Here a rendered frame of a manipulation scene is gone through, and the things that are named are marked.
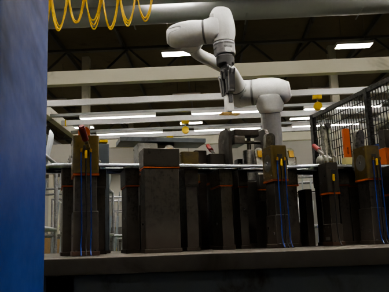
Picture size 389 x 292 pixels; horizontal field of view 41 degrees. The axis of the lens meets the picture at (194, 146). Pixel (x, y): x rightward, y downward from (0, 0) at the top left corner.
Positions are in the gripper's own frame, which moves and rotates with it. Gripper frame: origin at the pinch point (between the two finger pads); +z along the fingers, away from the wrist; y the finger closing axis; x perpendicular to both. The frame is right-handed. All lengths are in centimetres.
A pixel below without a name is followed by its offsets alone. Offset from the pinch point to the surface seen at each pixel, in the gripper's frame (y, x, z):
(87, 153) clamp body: 32, -62, 26
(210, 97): -657, 260, -201
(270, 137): 26.1, 3.1, 19.6
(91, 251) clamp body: 31, -62, 55
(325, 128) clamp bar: -1.7, 45.4, 9.7
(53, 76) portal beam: -630, -17, -221
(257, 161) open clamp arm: -1.6, 11.2, 23.6
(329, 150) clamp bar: -1.5, 46.0, 19.3
